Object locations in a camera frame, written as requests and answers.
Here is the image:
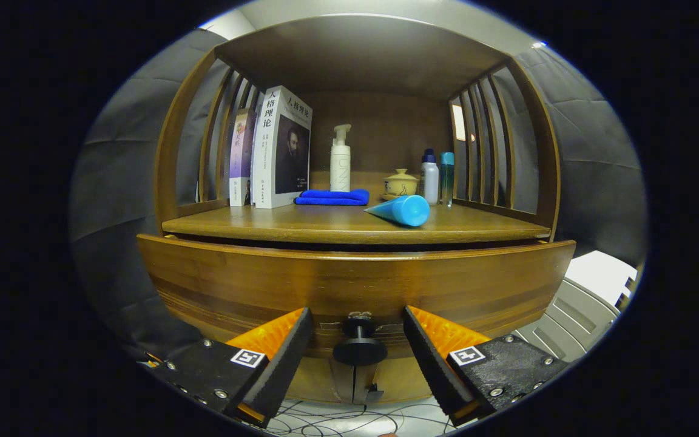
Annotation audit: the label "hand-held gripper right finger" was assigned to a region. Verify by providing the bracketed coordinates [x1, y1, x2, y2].
[402, 305, 569, 427]

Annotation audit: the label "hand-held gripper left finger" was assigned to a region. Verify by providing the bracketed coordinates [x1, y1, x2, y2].
[143, 307, 314, 429]

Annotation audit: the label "black drawer knob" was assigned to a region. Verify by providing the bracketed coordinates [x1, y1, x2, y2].
[333, 311, 388, 367]

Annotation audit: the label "brown wooden drawer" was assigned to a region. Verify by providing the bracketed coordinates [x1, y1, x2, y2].
[137, 234, 576, 360]

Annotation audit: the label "blue cosmetic tube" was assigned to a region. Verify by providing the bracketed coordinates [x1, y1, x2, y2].
[363, 194, 431, 228]

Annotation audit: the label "wooden cabinet door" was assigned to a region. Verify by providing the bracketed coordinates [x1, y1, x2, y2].
[359, 357, 441, 402]
[283, 355, 355, 404]

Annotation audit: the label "wooden countertop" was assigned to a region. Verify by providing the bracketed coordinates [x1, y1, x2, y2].
[161, 188, 552, 245]

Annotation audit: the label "white plastic drawer unit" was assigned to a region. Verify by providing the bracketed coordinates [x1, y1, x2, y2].
[510, 250, 638, 364]

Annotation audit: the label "brown wooden cabinet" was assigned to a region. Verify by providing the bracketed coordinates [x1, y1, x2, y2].
[154, 15, 562, 404]

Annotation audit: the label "blue folded cloth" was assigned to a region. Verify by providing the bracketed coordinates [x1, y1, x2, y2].
[294, 189, 370, 206]

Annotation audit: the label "beige lidded teacup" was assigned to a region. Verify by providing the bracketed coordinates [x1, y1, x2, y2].
[381, 169, 420, 200]

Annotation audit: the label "white bottle with blue cap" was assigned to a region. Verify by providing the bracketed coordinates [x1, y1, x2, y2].
[420, 149, 439, 206]

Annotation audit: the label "teal bottle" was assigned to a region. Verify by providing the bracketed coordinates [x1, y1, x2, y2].
[439, 152, 455, 207]

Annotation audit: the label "white pump bottle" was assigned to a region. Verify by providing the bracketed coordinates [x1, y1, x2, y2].
[330, 124, 352, 192]

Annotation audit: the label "purple book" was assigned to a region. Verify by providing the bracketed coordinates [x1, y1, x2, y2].
[229, 108, 258, 207]

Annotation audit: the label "white portrait book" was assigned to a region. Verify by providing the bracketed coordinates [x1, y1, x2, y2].
[252, 85, 313, 209]

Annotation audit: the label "black floor cables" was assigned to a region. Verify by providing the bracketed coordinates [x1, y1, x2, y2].
[265, 398, 447, 437]

